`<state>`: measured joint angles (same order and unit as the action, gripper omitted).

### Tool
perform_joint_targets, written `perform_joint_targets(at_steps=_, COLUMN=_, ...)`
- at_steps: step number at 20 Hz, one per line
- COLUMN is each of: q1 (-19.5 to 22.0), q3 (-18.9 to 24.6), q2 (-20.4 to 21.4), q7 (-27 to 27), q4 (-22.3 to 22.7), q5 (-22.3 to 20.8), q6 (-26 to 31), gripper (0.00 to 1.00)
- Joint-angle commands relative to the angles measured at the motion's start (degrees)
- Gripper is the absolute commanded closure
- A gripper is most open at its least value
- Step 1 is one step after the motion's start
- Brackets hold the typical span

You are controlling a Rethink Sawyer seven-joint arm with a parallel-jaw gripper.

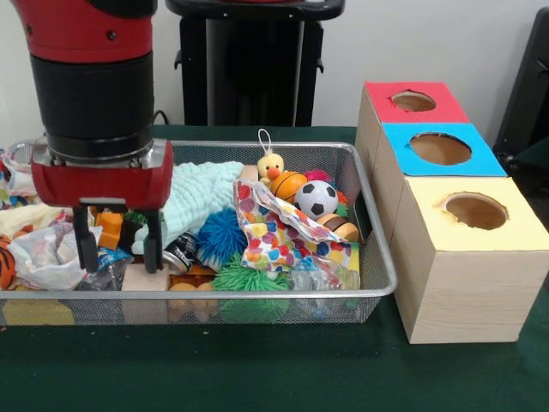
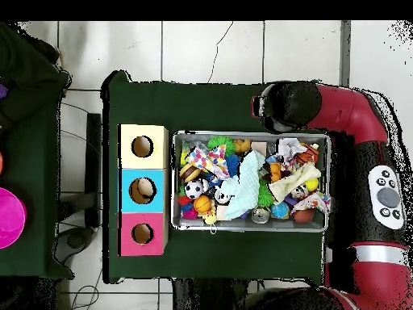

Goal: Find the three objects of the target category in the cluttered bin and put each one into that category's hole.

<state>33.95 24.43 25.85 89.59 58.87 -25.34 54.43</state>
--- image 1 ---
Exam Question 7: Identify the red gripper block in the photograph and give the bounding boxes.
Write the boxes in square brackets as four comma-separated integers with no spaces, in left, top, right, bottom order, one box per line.
[32,142,174,274]

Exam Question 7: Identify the colourful polka-dot cloth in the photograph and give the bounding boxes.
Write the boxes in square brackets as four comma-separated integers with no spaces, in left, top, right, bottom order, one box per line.
[233,180,353,274]

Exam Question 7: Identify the shallow clear mesh bin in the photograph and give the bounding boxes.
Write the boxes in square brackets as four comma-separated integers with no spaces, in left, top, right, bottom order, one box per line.
[0,139,400,327]

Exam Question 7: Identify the wooden box with three holes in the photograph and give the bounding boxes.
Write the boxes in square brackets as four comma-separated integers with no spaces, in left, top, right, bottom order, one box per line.
[354,82,549,345]

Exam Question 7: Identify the black drink can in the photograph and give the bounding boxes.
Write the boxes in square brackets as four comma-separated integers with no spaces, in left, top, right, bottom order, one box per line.
[161,232,200,276]

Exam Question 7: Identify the white plastic bag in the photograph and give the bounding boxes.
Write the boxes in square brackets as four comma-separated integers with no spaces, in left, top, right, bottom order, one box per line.
[9,223,104,289]

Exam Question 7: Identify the cream cloth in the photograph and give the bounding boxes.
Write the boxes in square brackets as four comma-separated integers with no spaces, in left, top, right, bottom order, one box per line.
[0,203,65,239]

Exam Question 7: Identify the mint green knit cloth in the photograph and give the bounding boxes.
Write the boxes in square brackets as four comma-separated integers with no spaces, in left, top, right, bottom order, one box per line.
[131,161,246,255]

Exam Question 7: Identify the yellow duck toy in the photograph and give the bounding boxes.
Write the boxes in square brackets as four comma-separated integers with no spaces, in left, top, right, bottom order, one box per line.
[256,129,286,191]

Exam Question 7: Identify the small orange basketball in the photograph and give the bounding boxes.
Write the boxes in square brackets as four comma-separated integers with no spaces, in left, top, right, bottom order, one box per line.
[272,170,308,205]

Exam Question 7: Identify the dark green tablecloth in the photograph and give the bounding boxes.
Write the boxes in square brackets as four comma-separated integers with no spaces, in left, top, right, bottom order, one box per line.
[0,124,549,412]

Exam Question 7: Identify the small soccer ball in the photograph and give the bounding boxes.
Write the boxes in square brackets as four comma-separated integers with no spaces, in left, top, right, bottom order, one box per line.
[294,179,340,221]

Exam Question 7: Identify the wooden burger toy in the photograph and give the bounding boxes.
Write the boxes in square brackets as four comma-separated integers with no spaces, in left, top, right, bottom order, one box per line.
[314,214,361,245]

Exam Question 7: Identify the dark green side table cloth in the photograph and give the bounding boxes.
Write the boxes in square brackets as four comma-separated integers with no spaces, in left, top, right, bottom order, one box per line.
[513,136,549,170]

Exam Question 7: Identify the black floor stand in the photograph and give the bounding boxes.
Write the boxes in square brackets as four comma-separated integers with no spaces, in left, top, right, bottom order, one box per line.
[496,7,549,164]

